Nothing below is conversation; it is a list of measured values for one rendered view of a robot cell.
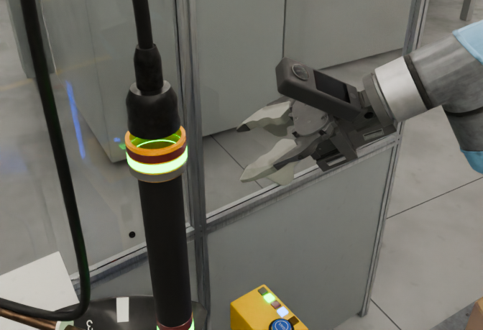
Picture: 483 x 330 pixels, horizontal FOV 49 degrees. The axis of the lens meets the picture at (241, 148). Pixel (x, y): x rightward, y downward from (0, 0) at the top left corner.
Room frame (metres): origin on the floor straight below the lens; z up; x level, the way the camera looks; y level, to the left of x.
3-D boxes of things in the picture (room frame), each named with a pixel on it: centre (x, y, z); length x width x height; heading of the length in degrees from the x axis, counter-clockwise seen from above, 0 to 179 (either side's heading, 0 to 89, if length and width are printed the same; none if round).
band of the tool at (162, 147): (0.32, 0.06, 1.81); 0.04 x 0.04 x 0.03
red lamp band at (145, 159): (0.32, 0.06, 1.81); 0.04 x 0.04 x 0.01
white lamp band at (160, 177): (0.32, 0.06, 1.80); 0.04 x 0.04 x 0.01
